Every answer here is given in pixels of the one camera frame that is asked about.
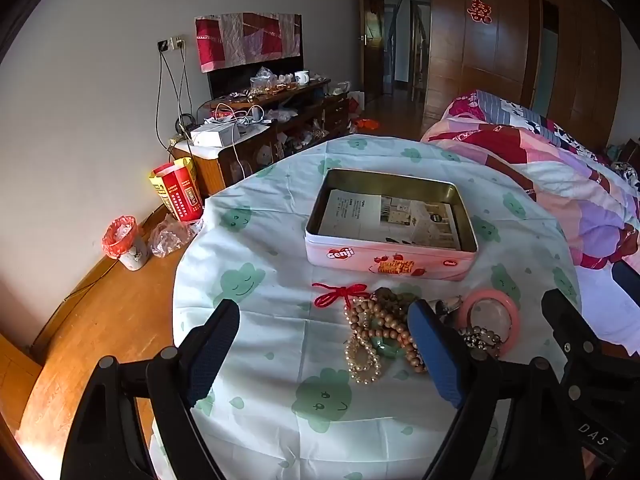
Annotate wooden television cabinet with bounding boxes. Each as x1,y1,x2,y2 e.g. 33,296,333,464
170,79,351,199

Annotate white charging cable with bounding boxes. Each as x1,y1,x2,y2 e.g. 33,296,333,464
200,105,274,182

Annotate paper leaflet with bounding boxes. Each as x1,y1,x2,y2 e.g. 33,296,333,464
317,189,462,251

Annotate clear plastic bag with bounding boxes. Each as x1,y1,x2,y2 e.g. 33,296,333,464
148,214,203,259

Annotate patchwork television cover cloth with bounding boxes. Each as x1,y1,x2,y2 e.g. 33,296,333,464
195,12,303,74

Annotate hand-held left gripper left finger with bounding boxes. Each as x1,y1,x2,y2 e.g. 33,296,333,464
60,299,241,480

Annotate white box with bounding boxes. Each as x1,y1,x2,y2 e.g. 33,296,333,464
190,122,241,148

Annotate black television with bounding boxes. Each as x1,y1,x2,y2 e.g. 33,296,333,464
207,12,304,101

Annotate wooden door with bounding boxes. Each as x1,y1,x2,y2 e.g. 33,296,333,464
360,0,387,107

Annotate red knotted cord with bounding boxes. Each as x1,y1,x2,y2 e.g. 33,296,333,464
312,282,371,309

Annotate patchwork quilt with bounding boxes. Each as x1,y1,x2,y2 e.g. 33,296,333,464
420,89,640,346

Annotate cloud printed tablecloth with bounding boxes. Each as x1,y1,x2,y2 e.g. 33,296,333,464
150,133,584,480

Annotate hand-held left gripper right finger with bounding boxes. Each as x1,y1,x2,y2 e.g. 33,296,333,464
406,299,586,480

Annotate pearl bead bracelet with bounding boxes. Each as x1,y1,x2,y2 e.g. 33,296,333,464
344,332,384,385

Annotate waste bin with red liner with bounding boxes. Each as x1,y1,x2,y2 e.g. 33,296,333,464
102,216,151,272

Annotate silver bead bracelet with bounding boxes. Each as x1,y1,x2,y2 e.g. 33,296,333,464
457,326,503,359

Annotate pink bangle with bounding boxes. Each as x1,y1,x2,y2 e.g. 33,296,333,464
457,288,521,356

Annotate black cables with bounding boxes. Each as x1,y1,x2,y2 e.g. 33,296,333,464
156,50,197,152

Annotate red yellow paper bag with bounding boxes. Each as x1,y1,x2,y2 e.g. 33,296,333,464
148,157,205,222

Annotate green jade bracelet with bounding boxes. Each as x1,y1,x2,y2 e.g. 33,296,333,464
360,310,409,359

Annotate pink tin box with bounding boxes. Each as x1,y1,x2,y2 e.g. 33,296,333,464
304,168,479,282

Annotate wooden bead bracelet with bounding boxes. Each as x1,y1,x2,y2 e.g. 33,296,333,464
344,287,429,375

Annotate silver metal bracelet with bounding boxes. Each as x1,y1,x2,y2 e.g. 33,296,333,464
434,296,464,317

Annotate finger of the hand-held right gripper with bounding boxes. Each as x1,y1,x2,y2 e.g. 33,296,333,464
611,260,640,307
541,287,602,367

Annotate wooden wardrobe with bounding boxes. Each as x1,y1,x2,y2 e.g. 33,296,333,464
422,0,622,151

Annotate red paper decoration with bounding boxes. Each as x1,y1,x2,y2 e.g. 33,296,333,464
466,0,494,24

